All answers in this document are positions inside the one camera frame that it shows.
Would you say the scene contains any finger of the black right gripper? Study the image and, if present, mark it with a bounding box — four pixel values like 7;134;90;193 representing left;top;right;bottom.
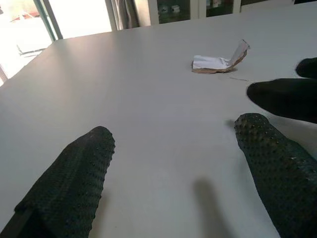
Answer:
295;57;317;78
246;77;317;124

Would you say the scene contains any white paper trash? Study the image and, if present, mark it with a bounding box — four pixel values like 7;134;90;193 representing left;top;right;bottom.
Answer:
190;39;250;74

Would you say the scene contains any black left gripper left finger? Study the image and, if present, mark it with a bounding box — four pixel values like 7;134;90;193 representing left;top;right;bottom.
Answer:
0;125;116;238

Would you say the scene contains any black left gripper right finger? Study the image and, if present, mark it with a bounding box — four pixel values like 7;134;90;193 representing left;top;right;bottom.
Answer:
233;113;317;238

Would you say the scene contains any grey curtain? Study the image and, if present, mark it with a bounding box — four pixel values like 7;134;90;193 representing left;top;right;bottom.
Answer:
105;0;142;31

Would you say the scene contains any dark sliding door frame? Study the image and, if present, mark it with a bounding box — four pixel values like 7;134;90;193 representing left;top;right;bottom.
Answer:
33;0;64;42

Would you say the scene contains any white glass-door cabinet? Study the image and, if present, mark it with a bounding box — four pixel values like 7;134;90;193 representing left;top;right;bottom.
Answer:
148;0;295;26

